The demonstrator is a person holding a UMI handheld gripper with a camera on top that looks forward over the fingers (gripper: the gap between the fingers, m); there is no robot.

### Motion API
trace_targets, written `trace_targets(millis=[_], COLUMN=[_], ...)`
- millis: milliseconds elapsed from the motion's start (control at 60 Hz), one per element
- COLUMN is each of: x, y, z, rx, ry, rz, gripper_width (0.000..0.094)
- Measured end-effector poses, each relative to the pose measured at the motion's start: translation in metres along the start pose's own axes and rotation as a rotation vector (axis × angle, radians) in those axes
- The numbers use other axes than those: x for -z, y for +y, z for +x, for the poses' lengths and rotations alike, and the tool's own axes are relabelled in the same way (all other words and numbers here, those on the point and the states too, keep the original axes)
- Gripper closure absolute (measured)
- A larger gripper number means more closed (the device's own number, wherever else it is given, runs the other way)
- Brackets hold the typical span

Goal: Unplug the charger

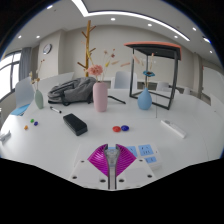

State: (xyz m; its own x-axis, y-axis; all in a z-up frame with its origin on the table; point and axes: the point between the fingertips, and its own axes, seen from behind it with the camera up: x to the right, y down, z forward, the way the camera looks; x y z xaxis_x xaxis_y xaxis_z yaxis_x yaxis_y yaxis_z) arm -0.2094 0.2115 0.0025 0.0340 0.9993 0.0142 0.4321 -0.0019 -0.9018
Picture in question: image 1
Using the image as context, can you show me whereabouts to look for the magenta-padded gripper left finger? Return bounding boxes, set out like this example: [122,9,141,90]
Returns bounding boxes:
[69,143,110,190]

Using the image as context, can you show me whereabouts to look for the white remote control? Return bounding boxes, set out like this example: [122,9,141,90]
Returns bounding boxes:
[159,119,188,139]

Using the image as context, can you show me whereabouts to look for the grey backpack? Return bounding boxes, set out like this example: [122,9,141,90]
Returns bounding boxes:
[47,77,127,107]

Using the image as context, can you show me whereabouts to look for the black marker pen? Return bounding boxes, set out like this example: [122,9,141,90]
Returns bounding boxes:
[49,106,63,114]

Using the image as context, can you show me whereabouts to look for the round ceiling spotlights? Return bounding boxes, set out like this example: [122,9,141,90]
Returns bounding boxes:
[17,4,214,54]

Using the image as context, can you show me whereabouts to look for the long ceiling light strip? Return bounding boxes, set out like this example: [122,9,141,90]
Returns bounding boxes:
[71,0,191,43]

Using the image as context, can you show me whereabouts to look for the black rectangular case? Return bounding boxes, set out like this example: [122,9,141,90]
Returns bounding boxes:
[62,113,89,137]

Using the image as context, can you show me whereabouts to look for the white wall board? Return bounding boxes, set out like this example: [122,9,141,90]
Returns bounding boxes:
[202,66,224,101]

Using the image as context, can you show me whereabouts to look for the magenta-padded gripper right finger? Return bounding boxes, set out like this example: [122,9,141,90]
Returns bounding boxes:
[115,143,156,190]

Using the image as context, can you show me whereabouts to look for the pink vase with flowers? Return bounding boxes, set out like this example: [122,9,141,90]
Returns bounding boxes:
[84,49,132,113]

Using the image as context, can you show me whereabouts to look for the blue vase with flowers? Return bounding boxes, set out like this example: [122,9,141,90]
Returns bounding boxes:
[131,53,156,111]

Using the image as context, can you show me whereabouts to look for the wooden coat tree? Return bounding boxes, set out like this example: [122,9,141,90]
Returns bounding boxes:
[76,19,98,78]

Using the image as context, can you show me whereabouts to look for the grey curtain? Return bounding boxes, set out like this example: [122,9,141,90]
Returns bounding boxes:
[18,46,33,81]

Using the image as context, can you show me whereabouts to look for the green vase with dried flowers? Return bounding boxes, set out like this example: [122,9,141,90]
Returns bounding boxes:
[28,59,46,110]

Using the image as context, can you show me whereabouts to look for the round wall clock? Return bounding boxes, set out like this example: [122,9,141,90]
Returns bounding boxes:
[42,43,53,55]

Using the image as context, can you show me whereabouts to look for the black-framed stand with orange top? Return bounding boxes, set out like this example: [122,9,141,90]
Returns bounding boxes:
[123,41,183,110]

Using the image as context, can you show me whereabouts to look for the window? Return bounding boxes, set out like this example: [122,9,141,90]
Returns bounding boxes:
[0,51,22,101]

